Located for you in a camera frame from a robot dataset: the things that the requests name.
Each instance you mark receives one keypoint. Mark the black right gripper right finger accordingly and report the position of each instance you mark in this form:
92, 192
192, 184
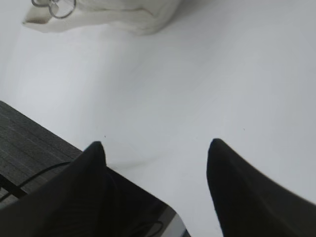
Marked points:
249, 204

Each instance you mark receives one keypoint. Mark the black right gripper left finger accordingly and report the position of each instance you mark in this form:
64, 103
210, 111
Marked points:
87, 199

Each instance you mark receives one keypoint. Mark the cream canvas zipper bag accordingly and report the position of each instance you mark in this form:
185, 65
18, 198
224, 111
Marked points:
138, 16

